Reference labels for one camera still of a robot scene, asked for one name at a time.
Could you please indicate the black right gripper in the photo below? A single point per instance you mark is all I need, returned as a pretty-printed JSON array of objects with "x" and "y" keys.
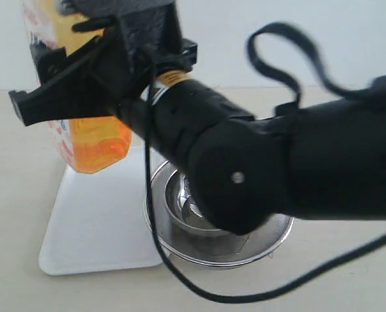
[{"x": 94, "y": 65}]

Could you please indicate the orange dish soap pump bottle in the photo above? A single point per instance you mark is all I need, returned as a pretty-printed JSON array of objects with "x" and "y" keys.
[{"x": 88, "y": 145}]

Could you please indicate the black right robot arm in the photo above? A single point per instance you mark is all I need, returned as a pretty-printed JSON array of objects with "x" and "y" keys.
[{"x": 324, "y": 162}]

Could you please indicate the small stainless steel bowl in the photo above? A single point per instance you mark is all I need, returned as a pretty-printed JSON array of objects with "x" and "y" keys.
[{"x": 184, "y": 211}]

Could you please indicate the white rectangular foam tray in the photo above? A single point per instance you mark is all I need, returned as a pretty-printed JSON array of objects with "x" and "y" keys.
[{"x": 98, "y": 223}]

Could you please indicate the steel mesh strainer basin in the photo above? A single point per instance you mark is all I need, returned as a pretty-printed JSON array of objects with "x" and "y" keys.
[{"x": 230, "y": 251}]

